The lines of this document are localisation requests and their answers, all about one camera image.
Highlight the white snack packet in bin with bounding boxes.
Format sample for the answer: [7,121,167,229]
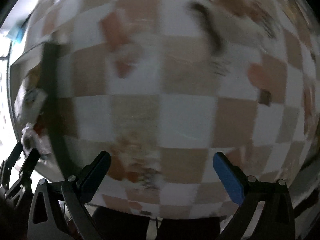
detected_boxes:
[14,78,50,155]

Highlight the dark green storage bin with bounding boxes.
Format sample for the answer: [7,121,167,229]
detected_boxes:
[7,42,78,181]

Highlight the checkered patterned tablecloth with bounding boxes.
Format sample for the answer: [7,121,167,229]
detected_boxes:
[25,0,319,218]

